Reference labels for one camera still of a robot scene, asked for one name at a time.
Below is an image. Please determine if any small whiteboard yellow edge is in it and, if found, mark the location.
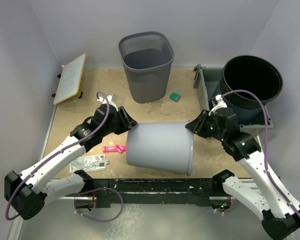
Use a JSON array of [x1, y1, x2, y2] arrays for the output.
[[53, 53, 87, 106]]

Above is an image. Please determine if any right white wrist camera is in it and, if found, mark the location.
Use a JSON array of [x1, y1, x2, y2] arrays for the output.
[[208, 94, 228, 116]]

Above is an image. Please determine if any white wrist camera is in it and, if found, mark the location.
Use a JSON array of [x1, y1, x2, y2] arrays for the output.
[[208, 94, 228, 116], [96, 93, 117, 107]]

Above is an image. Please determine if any small green block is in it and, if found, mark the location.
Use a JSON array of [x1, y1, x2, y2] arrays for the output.
[[169, 92, 181, 102]]

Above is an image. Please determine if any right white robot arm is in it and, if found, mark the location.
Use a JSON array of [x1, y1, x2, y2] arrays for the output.
[[185, 107, 300, 240]]

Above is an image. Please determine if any pink plastic clip tool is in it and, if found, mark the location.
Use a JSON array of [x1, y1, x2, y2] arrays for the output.
[[102, 144, 127, 153]]

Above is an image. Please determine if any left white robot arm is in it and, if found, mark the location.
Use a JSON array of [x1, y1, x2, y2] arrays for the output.
[[4, 103, 138, 221]]

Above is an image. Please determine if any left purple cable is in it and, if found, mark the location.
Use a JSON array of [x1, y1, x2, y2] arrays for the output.
[[4, 91, 124, 222]]

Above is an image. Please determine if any light grey round bin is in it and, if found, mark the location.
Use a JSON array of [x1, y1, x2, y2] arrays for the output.
[[126, 121, 194, 176]]

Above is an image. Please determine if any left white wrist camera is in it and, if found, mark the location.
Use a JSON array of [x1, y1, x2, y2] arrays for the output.
[[96, 93, 117, 107]]

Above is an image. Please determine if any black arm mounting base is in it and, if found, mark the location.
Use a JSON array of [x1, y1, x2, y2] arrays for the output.
[[63, 177, 242, 209]]

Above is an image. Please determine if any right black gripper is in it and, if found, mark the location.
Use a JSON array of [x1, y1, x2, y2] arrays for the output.
[[184, 110, 224, 142]]

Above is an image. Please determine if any white printed card package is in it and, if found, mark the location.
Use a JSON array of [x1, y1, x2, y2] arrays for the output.
[[69, 154, 109, 173]]

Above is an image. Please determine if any grey rectangular plastic crate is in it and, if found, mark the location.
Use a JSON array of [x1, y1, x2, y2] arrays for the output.
[[193, 64, 265, 137]]

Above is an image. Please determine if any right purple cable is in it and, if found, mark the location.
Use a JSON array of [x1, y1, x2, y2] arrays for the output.
[[214, 89, 300, 226]]

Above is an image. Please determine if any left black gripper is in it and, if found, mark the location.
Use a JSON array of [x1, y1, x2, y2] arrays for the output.
[[102, 106, 139, 137]]

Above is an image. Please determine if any dark grey mesh basket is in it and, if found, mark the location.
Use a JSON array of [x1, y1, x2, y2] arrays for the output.
[[118, 31, 174, 104]]

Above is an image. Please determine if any aluminium table frame rail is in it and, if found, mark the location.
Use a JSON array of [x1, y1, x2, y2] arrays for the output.
[[7, 134, 66, 240]]

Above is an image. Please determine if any purple cable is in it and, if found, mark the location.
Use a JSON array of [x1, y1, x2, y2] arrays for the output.
[[4, 91, 124, 222], [214, 89, 300, 226]]

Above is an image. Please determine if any large black round bucket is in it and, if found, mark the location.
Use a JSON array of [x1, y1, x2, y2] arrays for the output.
[[209, 55, 283, 125]]

